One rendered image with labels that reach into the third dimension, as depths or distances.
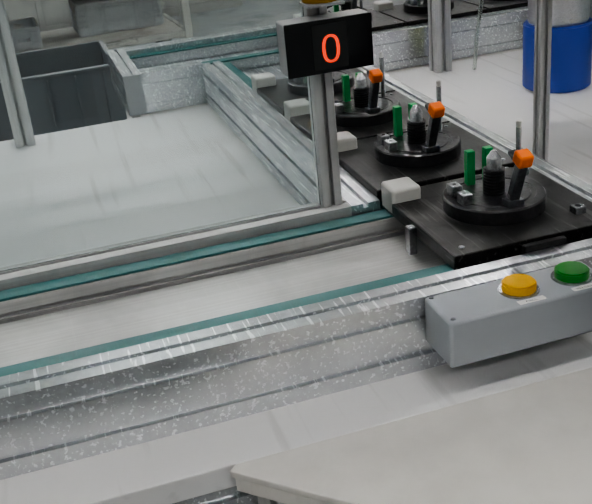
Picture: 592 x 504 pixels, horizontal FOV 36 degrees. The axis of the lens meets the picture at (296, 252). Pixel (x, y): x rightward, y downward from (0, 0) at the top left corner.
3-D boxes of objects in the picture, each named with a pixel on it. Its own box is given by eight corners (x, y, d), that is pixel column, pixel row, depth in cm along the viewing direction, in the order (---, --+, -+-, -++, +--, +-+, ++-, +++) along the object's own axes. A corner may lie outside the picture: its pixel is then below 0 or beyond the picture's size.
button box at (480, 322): (612, 327, 108) (615, 281, 105) (451, 369, 103) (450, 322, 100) (578, 302, 114) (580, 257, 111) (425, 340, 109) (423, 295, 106)
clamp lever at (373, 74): (379, 109, 164) (383, 73, 158) (369, 110, 163) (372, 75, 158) (372, 97, 166) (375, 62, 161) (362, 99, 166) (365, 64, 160)
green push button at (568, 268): (595, 286, 107) (596, 271, 106) (565, 293, 106) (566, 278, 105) (576, 272, 110) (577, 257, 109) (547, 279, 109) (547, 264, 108)
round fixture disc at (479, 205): (566, 212, 122) (566, 198, 121) (471, 234, 118) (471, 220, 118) (513, 180, 134) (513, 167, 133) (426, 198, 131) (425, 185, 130)
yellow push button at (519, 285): (543, 299, 105) (543, 284, 104) (512, 307, 104) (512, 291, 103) (525, 285, 108) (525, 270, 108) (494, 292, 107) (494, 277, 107)
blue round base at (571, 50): (604, 86, 210) (608, 20, 203) (544, 97, 206) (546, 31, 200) (566, 72, 224) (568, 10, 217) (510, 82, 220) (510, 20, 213)
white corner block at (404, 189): (422, 211, 132) (421, 185, 130) (393, 217, 131) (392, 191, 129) (409, 200, 136) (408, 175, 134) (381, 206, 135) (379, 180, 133)
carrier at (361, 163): (520, 173, 142) (521, 94, 136) (377, 203, 136) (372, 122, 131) (451, 132, 163) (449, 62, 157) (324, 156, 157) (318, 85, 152)
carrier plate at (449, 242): (620, 232, 119) (621, 217, 118) (454, 271, 114) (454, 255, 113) (525, 175, 140) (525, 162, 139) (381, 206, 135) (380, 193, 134)
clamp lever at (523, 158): (523, 201, 120) (535, 156, 115) (509, 204, 119) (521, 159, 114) (510, 183, 122) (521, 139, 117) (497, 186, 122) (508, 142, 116)
